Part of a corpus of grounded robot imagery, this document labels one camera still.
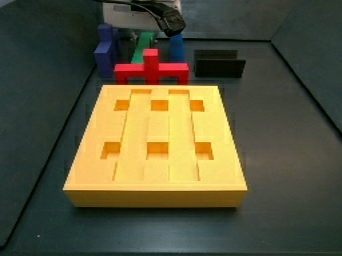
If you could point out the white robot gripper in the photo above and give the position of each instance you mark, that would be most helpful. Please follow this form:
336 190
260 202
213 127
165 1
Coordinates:
120 16

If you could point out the black angle bracket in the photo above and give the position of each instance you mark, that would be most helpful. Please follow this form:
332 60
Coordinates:
217 64

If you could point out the yellow slotted board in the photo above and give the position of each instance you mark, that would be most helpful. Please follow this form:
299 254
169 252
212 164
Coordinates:
156 150

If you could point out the green long block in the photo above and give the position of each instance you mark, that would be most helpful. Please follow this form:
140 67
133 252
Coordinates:
145 42

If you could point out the red cross-shaped block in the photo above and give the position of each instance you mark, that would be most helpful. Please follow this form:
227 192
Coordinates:
151 70

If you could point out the blue long block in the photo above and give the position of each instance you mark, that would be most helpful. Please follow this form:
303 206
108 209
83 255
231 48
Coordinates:
176 49

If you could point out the purple cross-shaped block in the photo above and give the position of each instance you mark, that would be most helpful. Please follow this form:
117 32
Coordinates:
107 50

